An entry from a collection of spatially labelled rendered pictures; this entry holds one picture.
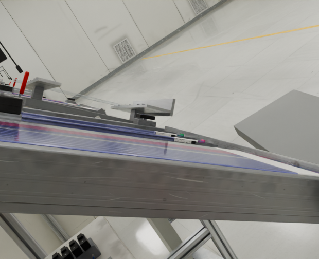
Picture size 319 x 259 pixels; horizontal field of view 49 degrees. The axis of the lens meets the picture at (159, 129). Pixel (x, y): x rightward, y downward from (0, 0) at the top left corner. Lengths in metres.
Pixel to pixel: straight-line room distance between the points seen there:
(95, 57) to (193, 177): 8.31
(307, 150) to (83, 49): 7.92
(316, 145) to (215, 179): 0.55
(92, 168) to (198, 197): 0.13
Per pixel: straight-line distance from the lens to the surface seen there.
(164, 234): 1.51
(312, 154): 0.91
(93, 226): 1.11
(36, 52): 8.48
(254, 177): 0.45
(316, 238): 1.58
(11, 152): 0.34
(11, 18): 8.55
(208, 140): 0.89
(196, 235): 1.32
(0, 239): 1.94
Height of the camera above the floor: 1.09
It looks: 18 degrees down
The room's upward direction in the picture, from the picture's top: 31 degrees counter-clockwise
